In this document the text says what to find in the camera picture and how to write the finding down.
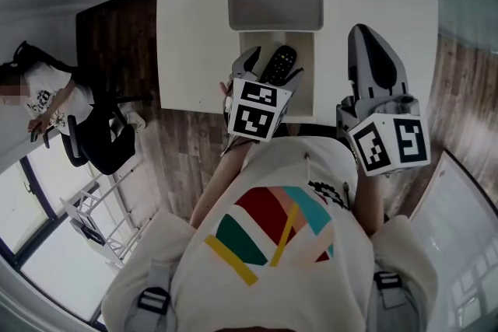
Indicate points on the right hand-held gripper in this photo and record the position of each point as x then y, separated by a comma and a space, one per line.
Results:
389, 140

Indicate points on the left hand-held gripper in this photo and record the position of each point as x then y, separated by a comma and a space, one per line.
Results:
253, 112

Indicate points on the black remote control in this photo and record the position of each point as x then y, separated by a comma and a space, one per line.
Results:
280, 62

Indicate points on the person's right forearm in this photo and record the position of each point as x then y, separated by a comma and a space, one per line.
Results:
367, 206

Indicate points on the person's left forearm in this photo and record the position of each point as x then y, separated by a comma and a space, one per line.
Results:
221, 186

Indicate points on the person's left hand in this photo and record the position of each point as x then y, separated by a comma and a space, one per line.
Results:
224, 88

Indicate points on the frosted glass door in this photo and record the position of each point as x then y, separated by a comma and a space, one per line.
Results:
470, 19

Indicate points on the black office chair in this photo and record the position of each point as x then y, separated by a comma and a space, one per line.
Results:
78, 144

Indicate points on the white colourful printed t-shirt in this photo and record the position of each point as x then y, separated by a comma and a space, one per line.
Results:
272, 284

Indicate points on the white folding table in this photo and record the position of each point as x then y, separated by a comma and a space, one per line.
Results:
105, 221

